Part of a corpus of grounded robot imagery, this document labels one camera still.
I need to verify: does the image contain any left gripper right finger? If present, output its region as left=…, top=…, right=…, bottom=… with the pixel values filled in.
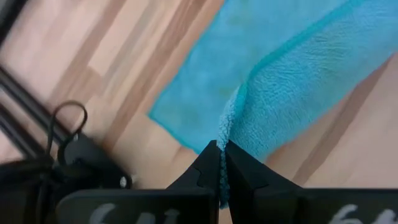
left=224, top=139, right=398, bottom=224

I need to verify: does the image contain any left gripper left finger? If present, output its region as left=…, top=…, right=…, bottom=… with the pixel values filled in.
left=55, top=139, right=223, bottom=224

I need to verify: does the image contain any blue microfiber towel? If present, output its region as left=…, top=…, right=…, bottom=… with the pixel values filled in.
left=148, top=0, right=398, bottom=210

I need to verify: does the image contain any black cable loop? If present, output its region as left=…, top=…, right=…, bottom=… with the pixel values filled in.
left=46, top=100, right=88, bottom=162

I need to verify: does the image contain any black metal table frame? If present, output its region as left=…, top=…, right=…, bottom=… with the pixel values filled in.
left=0, top=0, right=74, bottom=159

